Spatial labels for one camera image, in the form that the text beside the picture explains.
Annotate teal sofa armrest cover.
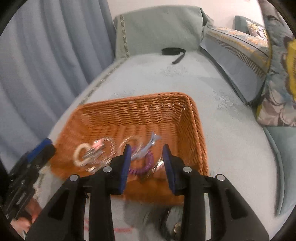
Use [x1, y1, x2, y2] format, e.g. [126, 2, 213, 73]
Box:
[114, 6, 214, 59]

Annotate teal sofa seat cushion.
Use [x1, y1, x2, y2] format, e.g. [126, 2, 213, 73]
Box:
[263, 126, 295, 215]

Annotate small floral pillow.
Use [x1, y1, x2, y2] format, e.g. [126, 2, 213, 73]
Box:
[234, 16, 267, 40]

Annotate cream spiral hair tie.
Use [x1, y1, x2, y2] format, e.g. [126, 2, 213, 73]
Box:
[73, 143, 93, 167]

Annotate striped blue yellow cushion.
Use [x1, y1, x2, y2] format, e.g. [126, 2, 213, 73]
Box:
[200, 25, 269, 103]

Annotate left hand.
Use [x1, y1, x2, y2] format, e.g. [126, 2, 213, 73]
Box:
[11, 198, 42, 238]

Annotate purple spiral hair tie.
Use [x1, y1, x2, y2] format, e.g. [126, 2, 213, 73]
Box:
[128, 150, 155, 176]

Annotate floral grey yellow pillow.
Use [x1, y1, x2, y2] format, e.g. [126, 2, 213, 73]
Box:
[256, 1, 295, 127]

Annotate clear bead bracelet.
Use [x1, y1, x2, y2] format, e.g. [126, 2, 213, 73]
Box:
[84, 136, 117, 173]

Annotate black strap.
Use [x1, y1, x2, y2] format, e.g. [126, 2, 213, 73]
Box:
[161, 47, 186, 65]

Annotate grey blue sofa cover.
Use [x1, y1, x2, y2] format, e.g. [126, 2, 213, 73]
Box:
[49, 51, 287, 237]

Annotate orange wicker basket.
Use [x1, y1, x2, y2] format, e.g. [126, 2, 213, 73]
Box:
[49, 92, 209, 207]

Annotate blue curtain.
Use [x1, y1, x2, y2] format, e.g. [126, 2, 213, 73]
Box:
[1, 1, 115, 170]

